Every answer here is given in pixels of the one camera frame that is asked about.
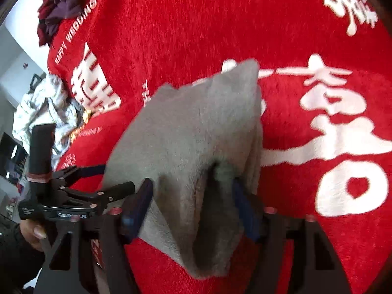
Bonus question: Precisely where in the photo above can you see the grey knitted garment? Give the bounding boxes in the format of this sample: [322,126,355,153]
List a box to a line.
[102,59,262,279]

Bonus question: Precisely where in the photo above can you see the black jacket sleeve forearm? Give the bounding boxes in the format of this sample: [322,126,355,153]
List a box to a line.
[1,223,45,293]

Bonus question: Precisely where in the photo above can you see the dark purple clothes pile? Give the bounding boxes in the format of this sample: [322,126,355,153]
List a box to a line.
[37,0,83,47]

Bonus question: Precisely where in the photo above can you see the person's left hand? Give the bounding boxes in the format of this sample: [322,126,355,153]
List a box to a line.
[19,219,47,252]

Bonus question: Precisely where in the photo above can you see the white floral patterned cloth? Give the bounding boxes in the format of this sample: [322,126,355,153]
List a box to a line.
[12,74,85,169]

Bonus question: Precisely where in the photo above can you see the red wedding blanket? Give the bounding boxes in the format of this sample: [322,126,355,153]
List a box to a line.
[48,0,391,293]

